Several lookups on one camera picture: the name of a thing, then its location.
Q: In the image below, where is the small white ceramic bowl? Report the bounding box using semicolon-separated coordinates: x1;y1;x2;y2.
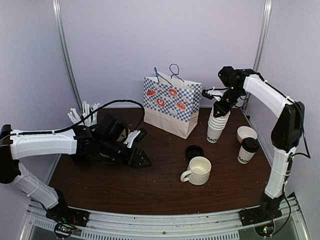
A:
236;125;258;144

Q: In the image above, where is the black coffee cup lid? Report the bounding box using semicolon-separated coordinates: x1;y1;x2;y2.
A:
241;137;260;153

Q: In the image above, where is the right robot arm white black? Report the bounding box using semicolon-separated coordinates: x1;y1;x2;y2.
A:
213;66;305;226

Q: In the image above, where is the aluminium front rail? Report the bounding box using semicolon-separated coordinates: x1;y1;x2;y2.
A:
19;192;308;240

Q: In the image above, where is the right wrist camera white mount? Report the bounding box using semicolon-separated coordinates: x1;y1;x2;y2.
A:
201;86;228;101

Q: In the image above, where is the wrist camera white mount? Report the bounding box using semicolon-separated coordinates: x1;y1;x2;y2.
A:
124;128;148;149
201;86;228;101

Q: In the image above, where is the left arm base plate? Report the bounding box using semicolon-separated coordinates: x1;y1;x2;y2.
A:
45;207;90;227

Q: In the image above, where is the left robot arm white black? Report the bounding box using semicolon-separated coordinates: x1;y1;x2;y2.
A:
0;114;152;223

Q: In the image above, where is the white ceramic mug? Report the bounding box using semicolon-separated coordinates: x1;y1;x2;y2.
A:
180;156;212;186

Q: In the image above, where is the aluminium frame post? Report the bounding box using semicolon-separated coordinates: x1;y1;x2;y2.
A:
52;0;82;110
253;0;273;72

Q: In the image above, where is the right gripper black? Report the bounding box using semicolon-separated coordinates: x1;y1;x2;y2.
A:
214;84;245;117

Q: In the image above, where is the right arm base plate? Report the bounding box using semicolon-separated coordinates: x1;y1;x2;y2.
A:
238;206;282;226

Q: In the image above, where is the right aluminium frame post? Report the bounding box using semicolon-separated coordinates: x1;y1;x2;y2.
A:
253;0;273;72

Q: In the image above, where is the black lid on table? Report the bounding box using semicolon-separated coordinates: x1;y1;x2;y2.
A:
185;145;204;160

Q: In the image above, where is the white paper coffee cup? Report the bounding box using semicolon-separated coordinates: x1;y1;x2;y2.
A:
237;147;256;165

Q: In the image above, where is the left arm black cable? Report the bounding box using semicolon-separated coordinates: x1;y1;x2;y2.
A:
14;99;146;136

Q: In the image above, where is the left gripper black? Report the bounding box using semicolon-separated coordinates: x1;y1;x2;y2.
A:
99;136;153;170

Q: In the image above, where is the blue checkered paper bag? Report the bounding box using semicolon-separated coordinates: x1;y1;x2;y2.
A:
143;68;203;139

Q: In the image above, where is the left aluminium frame post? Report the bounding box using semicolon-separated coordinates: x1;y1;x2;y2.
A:
52;0;82;110

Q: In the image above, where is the stack of white paper cups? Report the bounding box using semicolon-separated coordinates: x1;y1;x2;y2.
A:
206;108;231;144

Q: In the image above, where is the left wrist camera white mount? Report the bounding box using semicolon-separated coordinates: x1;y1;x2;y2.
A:
124;128;148;149

